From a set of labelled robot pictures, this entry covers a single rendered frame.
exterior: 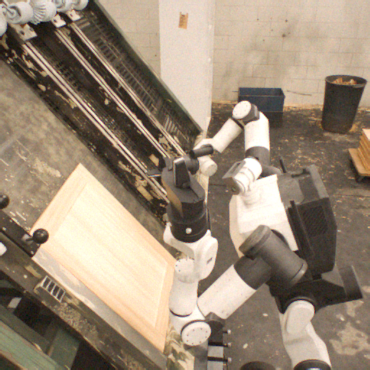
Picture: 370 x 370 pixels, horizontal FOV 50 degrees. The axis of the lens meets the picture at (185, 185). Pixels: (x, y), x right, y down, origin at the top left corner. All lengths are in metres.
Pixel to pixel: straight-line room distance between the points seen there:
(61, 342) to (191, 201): 0.58
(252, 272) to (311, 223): 0.25
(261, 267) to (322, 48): 5.51
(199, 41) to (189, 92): 0.61
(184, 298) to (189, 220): 0.26
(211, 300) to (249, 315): 1.62
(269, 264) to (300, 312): 0.42
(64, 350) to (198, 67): 4.17
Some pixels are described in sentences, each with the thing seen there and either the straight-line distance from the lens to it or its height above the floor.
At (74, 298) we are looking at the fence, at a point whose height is 1.19.
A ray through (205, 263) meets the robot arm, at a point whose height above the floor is 1.37.
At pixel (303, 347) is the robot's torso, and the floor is 0.75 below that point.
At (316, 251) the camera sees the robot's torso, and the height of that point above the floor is 1.23.
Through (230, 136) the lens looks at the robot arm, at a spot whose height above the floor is 1.36.
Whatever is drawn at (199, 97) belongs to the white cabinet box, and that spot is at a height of 0.47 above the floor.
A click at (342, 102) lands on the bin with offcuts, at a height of 0.42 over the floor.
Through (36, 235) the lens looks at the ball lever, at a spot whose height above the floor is 1.42.
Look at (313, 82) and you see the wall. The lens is 6.46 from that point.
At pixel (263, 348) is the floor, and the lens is 2.53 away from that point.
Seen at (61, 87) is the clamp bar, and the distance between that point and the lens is 1.62.
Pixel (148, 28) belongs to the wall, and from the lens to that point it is 6.43.
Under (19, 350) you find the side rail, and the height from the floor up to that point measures 1.26.
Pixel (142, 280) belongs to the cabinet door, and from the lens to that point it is 1.41.
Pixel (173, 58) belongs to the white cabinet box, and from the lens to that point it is 4.97.
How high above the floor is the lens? 1.98
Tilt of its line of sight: 30 degrees down
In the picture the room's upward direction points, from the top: straight up
